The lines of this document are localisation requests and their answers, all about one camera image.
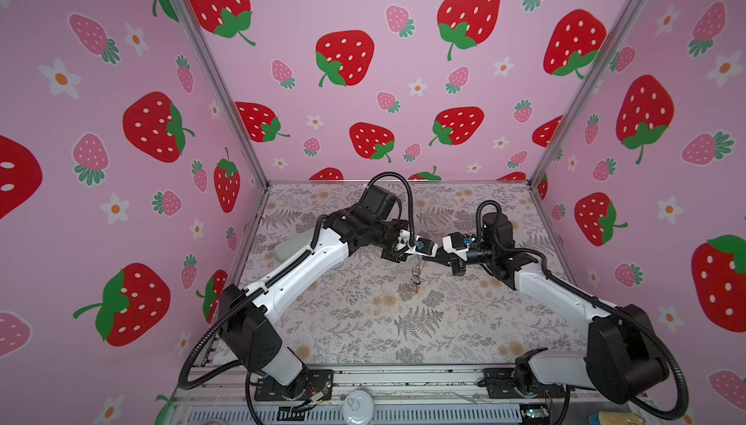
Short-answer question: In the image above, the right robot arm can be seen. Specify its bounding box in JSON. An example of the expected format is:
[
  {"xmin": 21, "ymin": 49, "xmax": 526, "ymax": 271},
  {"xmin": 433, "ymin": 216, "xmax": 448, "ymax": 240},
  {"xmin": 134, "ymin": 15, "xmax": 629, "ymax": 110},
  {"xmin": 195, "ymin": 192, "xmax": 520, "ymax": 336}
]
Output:
[{"xmin": 407, "ymin": 200, "xmax": 690, "ymax": 420}]

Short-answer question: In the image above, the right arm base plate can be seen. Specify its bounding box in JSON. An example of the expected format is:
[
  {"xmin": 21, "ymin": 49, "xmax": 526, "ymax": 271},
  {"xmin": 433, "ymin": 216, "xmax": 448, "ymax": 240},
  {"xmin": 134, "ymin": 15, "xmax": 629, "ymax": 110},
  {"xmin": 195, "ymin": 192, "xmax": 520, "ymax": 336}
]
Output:
[{"xmin": 477, "ymin": 368, "xmax": 565, "ymax": 400}]

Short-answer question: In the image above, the grey-green oblong object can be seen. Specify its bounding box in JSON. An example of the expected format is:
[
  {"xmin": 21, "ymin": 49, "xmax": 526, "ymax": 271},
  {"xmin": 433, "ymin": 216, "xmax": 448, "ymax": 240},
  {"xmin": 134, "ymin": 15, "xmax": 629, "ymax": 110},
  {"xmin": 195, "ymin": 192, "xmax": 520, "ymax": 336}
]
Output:
[{"xmin": 273, "ymin": 230, "xmax": 314, "ymax": 263}]

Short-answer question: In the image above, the keyring with strap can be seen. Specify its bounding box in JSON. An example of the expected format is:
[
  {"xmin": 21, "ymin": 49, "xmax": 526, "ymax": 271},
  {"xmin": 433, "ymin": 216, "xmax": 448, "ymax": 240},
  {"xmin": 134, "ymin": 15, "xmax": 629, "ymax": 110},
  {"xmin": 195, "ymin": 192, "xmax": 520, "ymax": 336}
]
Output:
[{"xmin": 409, "ymin": 259, "xmax": 424, "ymax": 295}]

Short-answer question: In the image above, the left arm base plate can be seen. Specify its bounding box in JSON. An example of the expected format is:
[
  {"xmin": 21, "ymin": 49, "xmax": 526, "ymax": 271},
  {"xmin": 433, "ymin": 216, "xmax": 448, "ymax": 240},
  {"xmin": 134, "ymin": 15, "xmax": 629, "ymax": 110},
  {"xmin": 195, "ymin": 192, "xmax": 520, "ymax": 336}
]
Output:
[{"xmin": 253, "ymin": 369, "xmax": 334, "ymax": 402}]

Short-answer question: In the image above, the white round knob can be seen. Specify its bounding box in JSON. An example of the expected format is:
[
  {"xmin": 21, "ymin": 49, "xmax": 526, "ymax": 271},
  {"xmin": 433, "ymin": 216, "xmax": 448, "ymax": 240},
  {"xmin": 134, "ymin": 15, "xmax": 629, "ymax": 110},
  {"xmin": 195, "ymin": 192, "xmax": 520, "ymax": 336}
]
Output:
[{"xmin": 342, "ymin": 390, "xmax": 375, "ymax": 425}]

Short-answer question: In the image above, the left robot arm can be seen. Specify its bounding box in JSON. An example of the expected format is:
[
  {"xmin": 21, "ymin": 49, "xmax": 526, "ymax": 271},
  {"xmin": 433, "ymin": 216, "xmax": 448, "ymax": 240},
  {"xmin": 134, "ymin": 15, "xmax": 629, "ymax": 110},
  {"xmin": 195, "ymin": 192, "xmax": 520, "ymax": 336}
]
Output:
[{"xmin": 177, "ymin": 172, "xmax": 437, "ymax": 395}]

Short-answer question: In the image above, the aluminium front rail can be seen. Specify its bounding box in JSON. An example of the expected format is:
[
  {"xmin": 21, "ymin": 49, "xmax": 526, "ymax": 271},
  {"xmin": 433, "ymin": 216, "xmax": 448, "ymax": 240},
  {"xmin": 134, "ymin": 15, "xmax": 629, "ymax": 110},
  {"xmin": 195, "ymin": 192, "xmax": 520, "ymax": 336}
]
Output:
[{"xmin": 176, "ymin": 364, "xmax": 561, "ymax": 405}]

